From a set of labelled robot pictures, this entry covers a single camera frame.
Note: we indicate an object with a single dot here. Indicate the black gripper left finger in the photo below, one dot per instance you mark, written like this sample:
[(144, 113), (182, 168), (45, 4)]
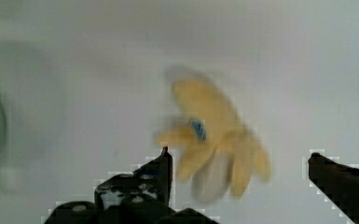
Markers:
[(141, 197)]

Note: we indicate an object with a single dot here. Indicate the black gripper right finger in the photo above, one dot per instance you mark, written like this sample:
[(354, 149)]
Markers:
[(338, 182)]

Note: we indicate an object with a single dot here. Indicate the yellow plush peeled banana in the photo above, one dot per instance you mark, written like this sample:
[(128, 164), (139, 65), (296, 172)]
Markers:
[(220, 154)]

